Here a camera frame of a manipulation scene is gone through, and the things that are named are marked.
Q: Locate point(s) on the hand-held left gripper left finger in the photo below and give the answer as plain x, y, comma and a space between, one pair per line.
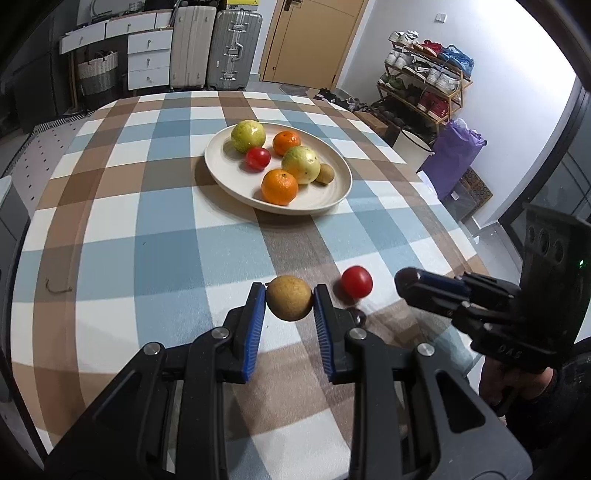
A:
254, 332

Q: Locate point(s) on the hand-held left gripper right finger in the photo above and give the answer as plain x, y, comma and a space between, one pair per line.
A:
323, 332

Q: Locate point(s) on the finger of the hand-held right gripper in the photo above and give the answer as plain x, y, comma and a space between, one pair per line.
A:
443, 284
471, 314

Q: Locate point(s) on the small tan round fruit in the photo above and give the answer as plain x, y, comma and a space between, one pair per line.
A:
290, 298
326, 174

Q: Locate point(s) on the red tomato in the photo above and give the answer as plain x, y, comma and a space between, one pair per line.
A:
356, 281
257, 158

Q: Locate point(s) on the orange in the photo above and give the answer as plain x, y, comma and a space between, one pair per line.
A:
279, 187
286, 143

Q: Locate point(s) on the cream oval plate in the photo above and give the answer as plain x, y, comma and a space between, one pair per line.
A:
231, 173

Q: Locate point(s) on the yellow-green guava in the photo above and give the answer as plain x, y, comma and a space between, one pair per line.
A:
301, 165
248, 136

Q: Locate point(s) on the person's right forearm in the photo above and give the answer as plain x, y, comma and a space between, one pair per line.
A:
563, 415

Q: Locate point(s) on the person's right hand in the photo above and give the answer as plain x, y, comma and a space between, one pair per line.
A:
521, 383

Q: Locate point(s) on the dark purple plum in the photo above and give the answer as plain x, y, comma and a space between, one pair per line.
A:
359, 316

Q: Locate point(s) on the patterned brown mat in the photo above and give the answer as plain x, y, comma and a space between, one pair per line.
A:
475, 189

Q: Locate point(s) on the dark glass sliding door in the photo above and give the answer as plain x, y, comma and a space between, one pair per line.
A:
572, 161

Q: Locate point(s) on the purple bag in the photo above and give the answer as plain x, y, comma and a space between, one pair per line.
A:
452, 157

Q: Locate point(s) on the white bucket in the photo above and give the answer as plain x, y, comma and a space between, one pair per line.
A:
408, 147

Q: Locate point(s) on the checked tablecloth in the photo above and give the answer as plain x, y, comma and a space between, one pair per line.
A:
138, 240

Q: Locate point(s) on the cardboard box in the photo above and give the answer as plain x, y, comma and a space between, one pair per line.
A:
376, 124

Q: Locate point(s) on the wooden shoe rack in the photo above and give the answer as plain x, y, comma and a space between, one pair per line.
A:
455, 99

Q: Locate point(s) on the brown thread piece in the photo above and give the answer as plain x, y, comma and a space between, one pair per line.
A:
57, 288

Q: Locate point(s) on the row of assorted shoes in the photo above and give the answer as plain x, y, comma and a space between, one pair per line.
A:
438, 78

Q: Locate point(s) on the loose pile of sneakers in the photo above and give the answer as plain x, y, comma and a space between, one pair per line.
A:
341, 99

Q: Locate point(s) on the grey doormat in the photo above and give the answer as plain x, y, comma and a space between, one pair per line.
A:
298, 88

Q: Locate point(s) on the wooden door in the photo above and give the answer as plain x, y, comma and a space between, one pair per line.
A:
314, 46

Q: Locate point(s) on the white dotted rug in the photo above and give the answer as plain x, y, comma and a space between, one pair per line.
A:
41, 147

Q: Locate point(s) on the silver suitcase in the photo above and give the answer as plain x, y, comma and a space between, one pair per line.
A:
231, 50

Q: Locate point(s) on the white desk with drawers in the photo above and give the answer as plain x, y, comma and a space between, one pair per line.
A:
147, 60

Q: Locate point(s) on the beige suitcase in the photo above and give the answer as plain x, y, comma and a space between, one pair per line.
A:
191, 46

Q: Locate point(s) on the wicker basket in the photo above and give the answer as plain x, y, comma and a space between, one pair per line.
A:
97, 74

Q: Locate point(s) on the grey refrigerator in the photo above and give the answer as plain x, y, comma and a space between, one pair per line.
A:
27, 78

